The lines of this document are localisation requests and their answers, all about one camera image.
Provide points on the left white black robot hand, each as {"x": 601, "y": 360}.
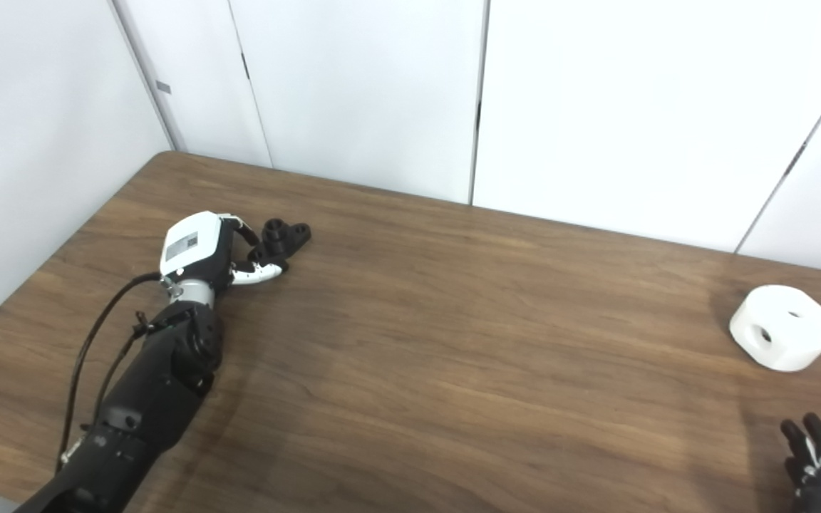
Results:
{"x": 193, "y": 246}

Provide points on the black flanged holder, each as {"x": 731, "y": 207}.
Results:
{"x": 281, "y": 239}

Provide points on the round white piece with holes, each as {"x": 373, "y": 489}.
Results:
{"x": 792, "y": 328}

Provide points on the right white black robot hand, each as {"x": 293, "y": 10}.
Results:
{"x": 820, "y": 477}

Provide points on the grey tape patch on wall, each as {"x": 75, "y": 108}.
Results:
{"x": 163, "y": 87}

